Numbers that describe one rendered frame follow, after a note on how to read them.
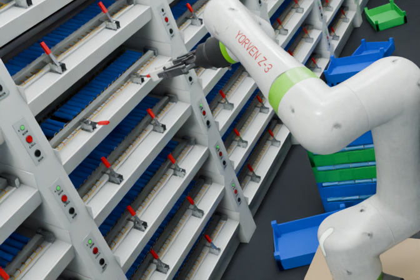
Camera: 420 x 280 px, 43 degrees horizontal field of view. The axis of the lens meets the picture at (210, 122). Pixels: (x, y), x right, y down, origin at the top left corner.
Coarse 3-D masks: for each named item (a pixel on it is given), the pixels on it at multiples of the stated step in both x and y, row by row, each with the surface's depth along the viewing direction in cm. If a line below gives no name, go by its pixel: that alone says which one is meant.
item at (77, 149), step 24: (144, 48) 183; (168, 48) 181; (144, 72) 175; (120, 96) 164; (144, 96) 172; (96, 120) 155; (120, 120) 161; (72, 144) 146; (96, 144) 152; (72, 168) 144
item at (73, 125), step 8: (144, 56) 179; (152, 56) 182; (136, 64) 175; (128, 72) 171; (136, 72) 173; (120, 80) 167; (112, 88) 164; (104, 96) 161; (96, 104) 158; (88, 112) 155; (72, 120) 151; (64, 128) 148; (72, 128) 149; (56, 136) 146; (64, 136) 147; (56, 144) 144; (64, 144) 145
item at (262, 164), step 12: (276, 120) 266; (264, 132) 260; (276, 132) 261; (288, 132) 262; (264, 144) 255; (276, 144) 253; (252, 156) 245; (264, 156) 248; (276, 156) 250; (252, 168) 242; (264, 168) 242; (240, 180) 233; (252, 180) 235; (264, 180) 239; (252, 192) 230; (252, 204) 230
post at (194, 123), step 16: (160, 0) 179; (160, 16) 178; (144, 32) 182; (160, 32) 179; (176, 32) 186; (176, 48) 186; (176, 80) 188; (192, 96) 193; (192, 112) 194; (208, 112) 201; (192, 128) 198; (208, 160) 204; (224, 176) 209; (240, 192) 218; (240, 208) 218; (240, 224) 218; (240, 240) 223
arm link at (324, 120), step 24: (288, 72) 109; (312, 72) 111; (288, 96) 106; (312, 96) 103; (336, 96) 102; (288, 120) 106; (312, 120) 101; (336, 120) 100; (360, 120) 102; (312, 144) 102; (336, 144) 102
